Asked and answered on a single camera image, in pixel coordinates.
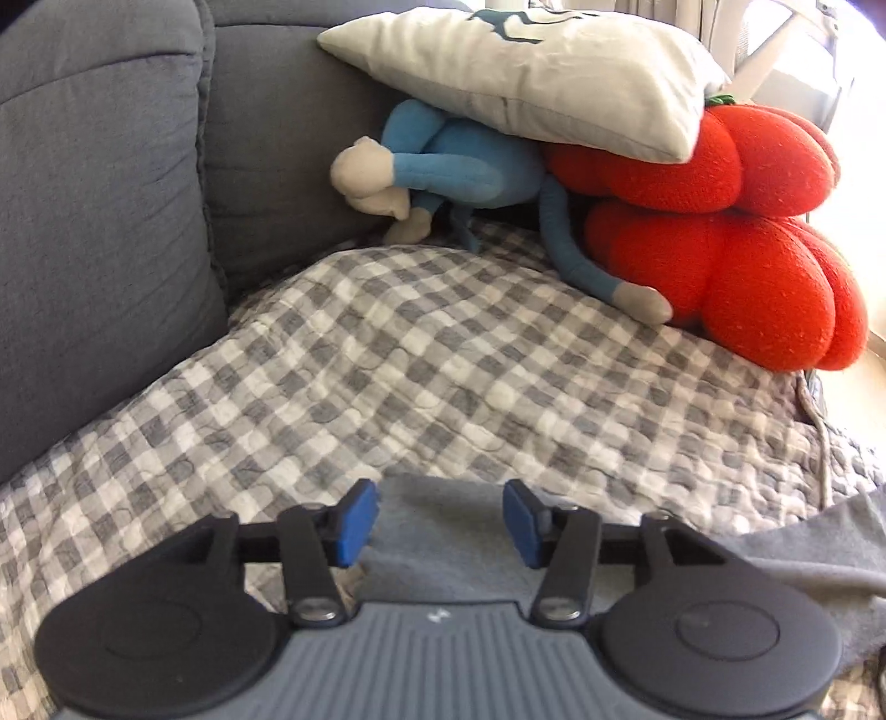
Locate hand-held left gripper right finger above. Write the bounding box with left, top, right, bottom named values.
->
left=502, top=477, right=714, bottom=628

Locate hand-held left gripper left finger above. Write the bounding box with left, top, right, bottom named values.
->
left=176, top=477, right=380, bottom=628

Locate grey knit sweater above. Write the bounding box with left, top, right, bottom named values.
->
left=356, top=472, right=886, bottom=628

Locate grey checked quilt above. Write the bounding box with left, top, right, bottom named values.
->
left=0, top=222, right=886, bottom=720

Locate red lobed plush cushion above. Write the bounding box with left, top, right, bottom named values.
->
left=543, top=93, right=869, bottom=375

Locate blue plush toy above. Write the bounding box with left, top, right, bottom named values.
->
left=330, top=99, right=674, bottom=326

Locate dark grey sofa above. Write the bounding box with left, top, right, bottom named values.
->
left=0, top=0, right=486, bottom=486

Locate white printed pillow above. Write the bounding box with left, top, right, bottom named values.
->
left=317, top=7, right=731, bottom=165

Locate white mesh office chair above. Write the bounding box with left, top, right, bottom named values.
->
left=720, top=0, right=846, bottom=132

